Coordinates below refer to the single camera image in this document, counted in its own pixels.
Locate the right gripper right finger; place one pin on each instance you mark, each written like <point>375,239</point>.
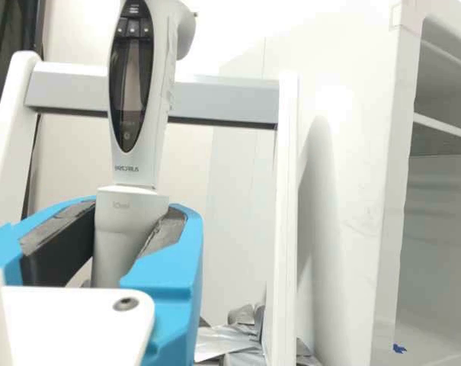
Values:
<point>169,289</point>

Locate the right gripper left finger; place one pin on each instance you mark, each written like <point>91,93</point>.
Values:
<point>9,236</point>

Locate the pipette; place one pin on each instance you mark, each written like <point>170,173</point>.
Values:
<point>138,152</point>

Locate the white pipette stand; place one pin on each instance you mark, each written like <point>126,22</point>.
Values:
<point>230,99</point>

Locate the white incubator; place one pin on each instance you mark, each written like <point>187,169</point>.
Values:
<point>367,152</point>

